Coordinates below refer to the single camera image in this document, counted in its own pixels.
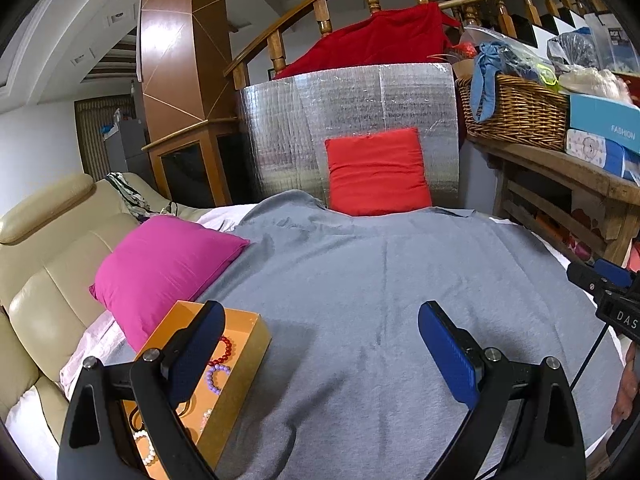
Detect orange cardboard box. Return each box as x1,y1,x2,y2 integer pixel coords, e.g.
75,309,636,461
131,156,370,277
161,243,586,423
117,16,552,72
136,301,271,469

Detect red cloth on railing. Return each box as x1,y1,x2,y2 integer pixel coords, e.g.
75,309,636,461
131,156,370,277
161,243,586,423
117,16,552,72
276,2,460,79

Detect silver foil insulation panel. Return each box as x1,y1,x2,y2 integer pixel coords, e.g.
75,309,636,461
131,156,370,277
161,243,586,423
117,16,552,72
239,63,459,207

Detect pink pillow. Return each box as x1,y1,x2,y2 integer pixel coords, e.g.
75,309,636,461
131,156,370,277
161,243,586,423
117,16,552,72
89,216,250,351

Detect grey blanket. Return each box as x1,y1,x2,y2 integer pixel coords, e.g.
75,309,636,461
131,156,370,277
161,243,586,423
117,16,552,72
195,191,629,479

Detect patterned cloth on sofa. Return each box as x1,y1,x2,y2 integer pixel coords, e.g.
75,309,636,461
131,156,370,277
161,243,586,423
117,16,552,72
104,172,178,223

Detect blue fashion box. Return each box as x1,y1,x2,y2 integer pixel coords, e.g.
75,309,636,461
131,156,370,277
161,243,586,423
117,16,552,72
570,93,640,154

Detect blue cloth in basket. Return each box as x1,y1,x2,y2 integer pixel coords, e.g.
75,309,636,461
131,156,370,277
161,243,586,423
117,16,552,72
470,41,516,122

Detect wicker basket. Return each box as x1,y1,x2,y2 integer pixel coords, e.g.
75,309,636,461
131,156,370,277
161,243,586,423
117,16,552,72
456,75,570,152

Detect red pillow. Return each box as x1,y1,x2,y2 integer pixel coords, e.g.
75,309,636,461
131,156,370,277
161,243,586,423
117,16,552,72
324,128,433,217

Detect beige leather sofa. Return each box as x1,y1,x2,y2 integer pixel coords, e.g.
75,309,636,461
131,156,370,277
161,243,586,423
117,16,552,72
0,171,212,446

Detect red bead bracelet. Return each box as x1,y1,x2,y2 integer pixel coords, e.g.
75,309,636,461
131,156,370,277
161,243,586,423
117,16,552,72
207,335,236,369

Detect thin metal bangles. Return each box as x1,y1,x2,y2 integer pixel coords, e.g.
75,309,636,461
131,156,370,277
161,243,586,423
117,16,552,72
177,396,195,417

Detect purple bead bracelet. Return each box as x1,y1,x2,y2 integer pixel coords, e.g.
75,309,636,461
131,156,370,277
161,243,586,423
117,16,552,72
205,363,232,395

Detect right hand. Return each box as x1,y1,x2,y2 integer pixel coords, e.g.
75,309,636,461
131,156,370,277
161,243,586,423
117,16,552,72
611,342,639,427

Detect black cable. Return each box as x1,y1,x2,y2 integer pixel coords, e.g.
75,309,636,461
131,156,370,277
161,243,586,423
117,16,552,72
479,320,614,480

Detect wooden cabinet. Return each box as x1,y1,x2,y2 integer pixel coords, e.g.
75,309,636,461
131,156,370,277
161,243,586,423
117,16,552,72
138,0,239,207

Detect floral tissue box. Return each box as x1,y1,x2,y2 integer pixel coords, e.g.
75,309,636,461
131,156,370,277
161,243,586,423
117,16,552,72
565,129,639,184

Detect wooden shelf table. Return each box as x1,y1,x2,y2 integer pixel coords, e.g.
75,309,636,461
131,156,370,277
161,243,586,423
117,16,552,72
470,136,639,266

